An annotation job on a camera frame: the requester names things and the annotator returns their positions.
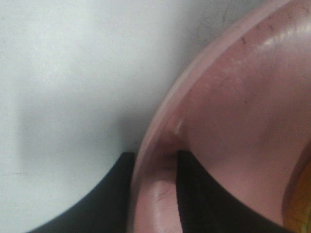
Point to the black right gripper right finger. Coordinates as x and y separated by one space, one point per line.
204 206

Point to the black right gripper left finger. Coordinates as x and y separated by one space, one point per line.
104 209

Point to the toy burger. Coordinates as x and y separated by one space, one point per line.
297 198

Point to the pink round plate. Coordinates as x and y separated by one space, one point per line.
243 108

